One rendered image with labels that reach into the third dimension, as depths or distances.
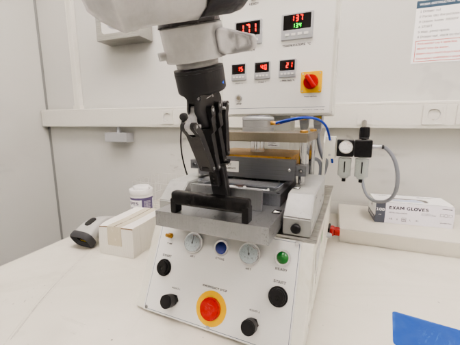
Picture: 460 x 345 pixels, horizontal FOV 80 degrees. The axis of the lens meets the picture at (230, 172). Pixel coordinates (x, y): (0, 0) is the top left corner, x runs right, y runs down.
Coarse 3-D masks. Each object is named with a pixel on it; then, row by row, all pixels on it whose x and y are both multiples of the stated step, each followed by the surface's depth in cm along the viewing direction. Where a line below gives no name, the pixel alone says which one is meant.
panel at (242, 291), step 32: (160, 256) 58; (192, 256) 55; (224, 256) 53; (288, 256) 48; (160, 288) 56; (192, 288) 53; (224, 288) 51; (256, 288) 49; (288, 288) 47; (192, 320) 51; (224, 320) 49; (288, 320) 45
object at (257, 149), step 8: (256, 144) 68; (264, 144) 68; (232, 152) 68; (240, 152) 68; (248, 152) 68; (256, 152) 68; (264, 152) 68; (272, 152) 68; (280, 152) 68; (288, 152) 68; (296, 152) 68; (296, 160) 64
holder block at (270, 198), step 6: (288, 186) 59; (264, 192) 54; (270, 192) 54; (276, 192) 54; (282, 192) 54; (288, 192) 59; (264, 198) 54; (270, 198) 53; (276, 198) 53; (282, 198) 54; (264, 204) 54; (270, 204) 53; (276, 204) 53; (282, 204) 54
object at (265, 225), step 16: (208, 192) 54; (240, 192) 51; (256, 192) 50; (160, 208) 52; (192, 208) 52; (256, 208) 50; (272, 208) 52; (160, 224) 51; (176, 224) 49; (192, 224) 48; (208, 224) 47; (224, 224) 45; (240, 224) 44; (256, 224) 44; (272, 224) 44; (240, 240) 45; (256, 240) 43
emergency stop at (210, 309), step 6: (204, 300) 51; (210, 300) 50; (216, 300) 50; (204, 306) 50; (210, 306) 50; (216, 306) 50; (204, 312) 50; (210, 312) 50; (216, 312) 49; (204, 318) 50; (210, 318) 49
